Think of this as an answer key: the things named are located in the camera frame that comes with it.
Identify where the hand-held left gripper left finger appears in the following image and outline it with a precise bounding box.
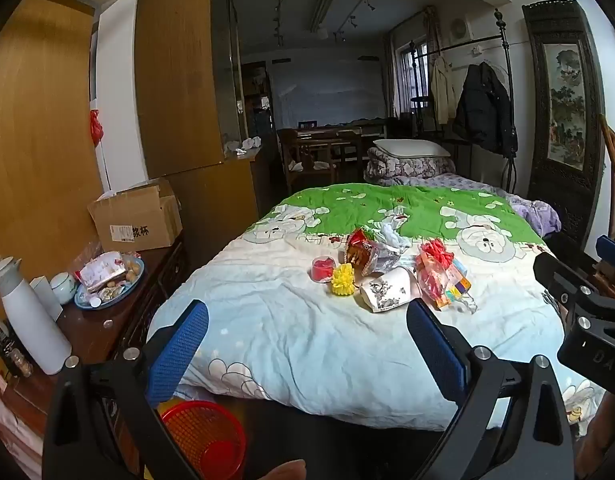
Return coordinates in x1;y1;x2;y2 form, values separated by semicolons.
41;300;210;480

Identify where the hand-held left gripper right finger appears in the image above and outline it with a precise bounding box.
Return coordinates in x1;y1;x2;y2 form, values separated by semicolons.
387;299;575;480

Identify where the small colourful box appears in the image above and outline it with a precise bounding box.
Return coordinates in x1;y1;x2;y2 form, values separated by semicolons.
445;275;473;306

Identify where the printed paper cup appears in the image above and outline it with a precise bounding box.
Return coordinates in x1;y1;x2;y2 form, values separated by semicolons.
358;266;421;314

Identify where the clear candy bag red bow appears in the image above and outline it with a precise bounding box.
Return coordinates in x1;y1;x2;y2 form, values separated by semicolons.
416;239;473;311

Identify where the red plastic mesh basket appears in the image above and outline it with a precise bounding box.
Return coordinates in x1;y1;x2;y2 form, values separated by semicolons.
160;400;247;480

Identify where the yellow ribbon flower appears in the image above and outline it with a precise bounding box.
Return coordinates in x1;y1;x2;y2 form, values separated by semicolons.
331;264;358;296

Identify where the white tissue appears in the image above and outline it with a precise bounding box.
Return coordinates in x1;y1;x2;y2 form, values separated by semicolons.
380;220;412;251

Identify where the red snack packet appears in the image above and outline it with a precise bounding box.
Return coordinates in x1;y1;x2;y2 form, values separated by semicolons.
345;227;403;276

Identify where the small red plastic container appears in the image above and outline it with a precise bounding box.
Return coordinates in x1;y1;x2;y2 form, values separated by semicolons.
311;256;338;282

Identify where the person's right forearm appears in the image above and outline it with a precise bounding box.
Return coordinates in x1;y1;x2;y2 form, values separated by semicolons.
575;390;615;480

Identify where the person's left hand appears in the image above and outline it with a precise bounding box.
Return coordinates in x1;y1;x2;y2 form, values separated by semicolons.
260;459;308;480

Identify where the purple bed sheet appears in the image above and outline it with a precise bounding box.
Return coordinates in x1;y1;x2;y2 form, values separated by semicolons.
427;172;562;236

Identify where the blue oval plate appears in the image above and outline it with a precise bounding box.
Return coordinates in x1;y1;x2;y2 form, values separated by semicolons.
74;255;147;310

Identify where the dark wooden sideboard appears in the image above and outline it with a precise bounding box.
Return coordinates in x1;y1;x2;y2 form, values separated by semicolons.
0;240;188;441

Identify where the pink snack bag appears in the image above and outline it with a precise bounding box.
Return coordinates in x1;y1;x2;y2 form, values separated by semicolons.
76;252;128;291

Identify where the cartoon print blanket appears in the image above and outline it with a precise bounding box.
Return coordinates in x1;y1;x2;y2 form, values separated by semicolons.
146;182;595;433

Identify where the cardboard box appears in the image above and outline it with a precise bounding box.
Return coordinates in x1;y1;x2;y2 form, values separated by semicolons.
87;177;184;253

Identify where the white lidded ceramic bowl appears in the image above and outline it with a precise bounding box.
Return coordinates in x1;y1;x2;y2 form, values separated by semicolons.
50;271;79;306

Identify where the carved dark painting panel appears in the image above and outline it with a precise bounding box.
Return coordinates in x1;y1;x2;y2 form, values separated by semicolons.
521;0;605;248

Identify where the white thermos jug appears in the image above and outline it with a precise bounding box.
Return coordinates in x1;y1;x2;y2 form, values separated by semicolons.
0;256;73;376

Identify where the small glass jar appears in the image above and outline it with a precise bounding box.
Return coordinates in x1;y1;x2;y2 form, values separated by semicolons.
10;347;34;378

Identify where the folded floral quilt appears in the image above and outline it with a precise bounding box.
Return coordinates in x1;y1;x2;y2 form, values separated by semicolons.
363;156;458;186

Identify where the black jacket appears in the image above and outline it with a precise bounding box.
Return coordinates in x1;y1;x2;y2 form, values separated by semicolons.
452;61;518;155

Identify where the pink embroidered curtain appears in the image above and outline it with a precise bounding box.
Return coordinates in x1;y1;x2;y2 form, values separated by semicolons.
0;360;43;480

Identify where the white pillow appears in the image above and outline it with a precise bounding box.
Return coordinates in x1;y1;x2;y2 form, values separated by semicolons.
373;139;452;158

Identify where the white cloth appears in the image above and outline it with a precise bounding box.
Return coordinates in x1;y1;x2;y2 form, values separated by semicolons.
224;136;263;156

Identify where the black metal coat rack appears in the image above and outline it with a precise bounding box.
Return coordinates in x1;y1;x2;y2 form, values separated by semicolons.
410;7;518;193

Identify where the carved wooden table set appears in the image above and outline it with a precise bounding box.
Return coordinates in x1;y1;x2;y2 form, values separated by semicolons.
277;127;388;186

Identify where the wooden door panel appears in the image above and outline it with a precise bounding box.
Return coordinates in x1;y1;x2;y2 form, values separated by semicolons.
0;0;110;261

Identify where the window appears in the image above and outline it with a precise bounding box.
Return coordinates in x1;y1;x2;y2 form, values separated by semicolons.
397;37;431;116

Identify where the wooden wardrobe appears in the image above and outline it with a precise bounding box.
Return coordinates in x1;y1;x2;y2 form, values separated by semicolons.
134;0;260;241

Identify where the fluorescent tube lamp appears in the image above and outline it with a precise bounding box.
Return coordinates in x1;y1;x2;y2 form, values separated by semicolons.
307;0;334;33

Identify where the dark bed frame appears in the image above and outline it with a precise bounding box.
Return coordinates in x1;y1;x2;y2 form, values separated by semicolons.
227;390;468;480

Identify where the large grey wall painting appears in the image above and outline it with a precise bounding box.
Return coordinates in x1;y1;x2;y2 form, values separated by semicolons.
270;57;385;128

